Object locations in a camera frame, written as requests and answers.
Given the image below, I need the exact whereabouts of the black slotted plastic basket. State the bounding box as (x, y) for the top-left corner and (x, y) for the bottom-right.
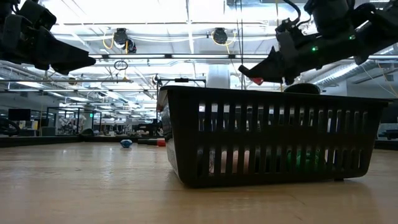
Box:
(156, 85), (389, 189)

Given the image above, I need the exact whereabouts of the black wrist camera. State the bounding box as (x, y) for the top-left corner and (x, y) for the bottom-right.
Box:
(19, 1), (57, 32)
(275, 19), (299, 62)

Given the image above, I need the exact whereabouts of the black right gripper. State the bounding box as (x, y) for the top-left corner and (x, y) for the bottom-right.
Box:
(238, 34), (355, 85)

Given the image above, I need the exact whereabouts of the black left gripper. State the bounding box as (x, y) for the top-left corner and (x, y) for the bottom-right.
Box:
(0, 14), (96, 76)

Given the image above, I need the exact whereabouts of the black monitor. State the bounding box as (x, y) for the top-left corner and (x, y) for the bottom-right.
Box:
(8, 108), (31, 121)

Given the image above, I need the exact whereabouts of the black overhead crossbar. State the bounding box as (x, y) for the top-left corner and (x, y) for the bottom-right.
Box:
(86, 53), (398, 60)

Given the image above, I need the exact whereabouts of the red nail polish bottle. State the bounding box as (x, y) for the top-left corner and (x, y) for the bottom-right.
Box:
(137, 138), (167, 147)

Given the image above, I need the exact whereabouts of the pale pink nail polish bottle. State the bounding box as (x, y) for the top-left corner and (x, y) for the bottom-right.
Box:
(208, 150), (249, 174)

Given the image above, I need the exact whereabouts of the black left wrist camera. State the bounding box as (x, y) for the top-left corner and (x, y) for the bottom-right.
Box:
(19, 1), (57, 32)

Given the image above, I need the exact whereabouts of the silver ceiling duct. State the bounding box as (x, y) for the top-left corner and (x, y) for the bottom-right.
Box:
(310, 60), (380, 88)

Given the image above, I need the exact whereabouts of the black gantry frame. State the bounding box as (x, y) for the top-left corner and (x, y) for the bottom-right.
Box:
(156, 77), (207, 91)

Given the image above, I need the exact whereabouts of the green nail polish bottle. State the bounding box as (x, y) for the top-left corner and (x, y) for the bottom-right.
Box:
(287, 149), (326, 172)

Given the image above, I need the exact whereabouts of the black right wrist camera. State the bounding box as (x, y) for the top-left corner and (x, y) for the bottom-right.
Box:
(275, 19), (299, 62)

